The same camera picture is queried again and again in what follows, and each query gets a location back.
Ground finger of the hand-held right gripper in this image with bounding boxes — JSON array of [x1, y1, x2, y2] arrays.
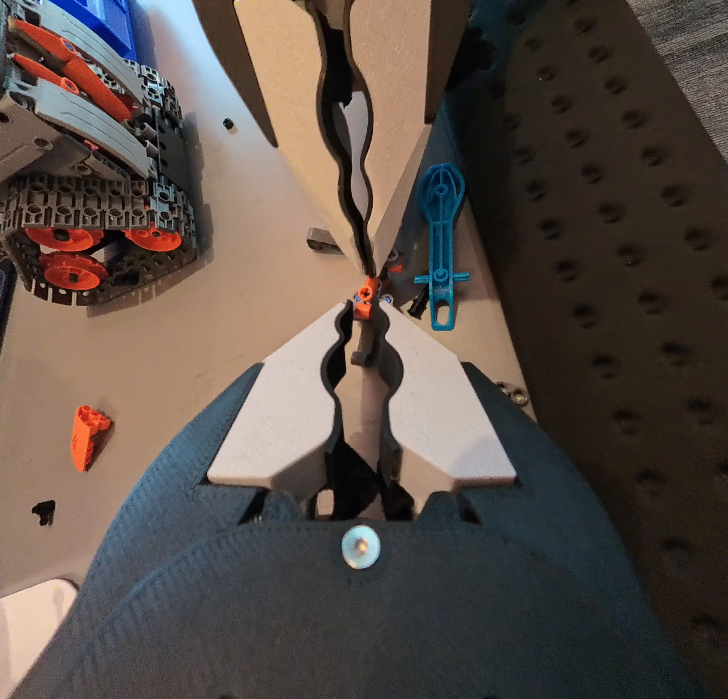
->
[[346, 0, 485, 274], [232, 0, 376, 276]]

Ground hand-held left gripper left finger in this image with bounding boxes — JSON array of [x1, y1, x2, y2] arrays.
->
[[207, 300, 355, 488]]

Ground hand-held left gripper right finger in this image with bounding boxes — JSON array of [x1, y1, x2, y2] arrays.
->
[[374, 300, 518, 499]]

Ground grey orange brick assembly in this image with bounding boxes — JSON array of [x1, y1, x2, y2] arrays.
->
[[350, 275, 396, 367]]

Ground blue plastic brick tool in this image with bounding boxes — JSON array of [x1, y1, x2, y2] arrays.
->
[[413, 163, 471, 332]]

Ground grey tracked toy robot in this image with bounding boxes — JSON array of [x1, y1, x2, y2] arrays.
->
[[0, 0, 200, 307]]

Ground orange wedge brick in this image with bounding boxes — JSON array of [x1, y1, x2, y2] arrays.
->
[[71, 406, 113, 472]]

